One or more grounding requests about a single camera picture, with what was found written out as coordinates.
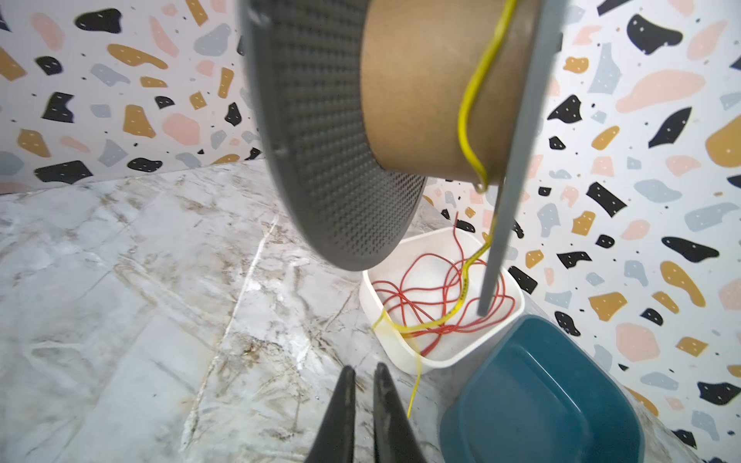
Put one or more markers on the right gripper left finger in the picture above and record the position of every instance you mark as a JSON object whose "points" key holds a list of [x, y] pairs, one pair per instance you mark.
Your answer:
{"points": [[335, 439]]}

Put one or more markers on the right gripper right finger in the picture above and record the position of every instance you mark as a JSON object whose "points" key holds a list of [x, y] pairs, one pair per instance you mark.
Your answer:
{"points": [[394, 440]]}

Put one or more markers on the grey cable spool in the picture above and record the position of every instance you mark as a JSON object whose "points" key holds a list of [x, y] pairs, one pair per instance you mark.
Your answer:
{"points": [[359, 102]]}

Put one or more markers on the white plastic bin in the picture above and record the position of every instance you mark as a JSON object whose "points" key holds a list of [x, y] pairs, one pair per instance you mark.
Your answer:
{"points": [[423, 313]]}

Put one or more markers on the teal plastic bin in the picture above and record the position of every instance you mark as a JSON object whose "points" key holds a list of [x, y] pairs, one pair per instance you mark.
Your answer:
{"points": [[539, 398]]}

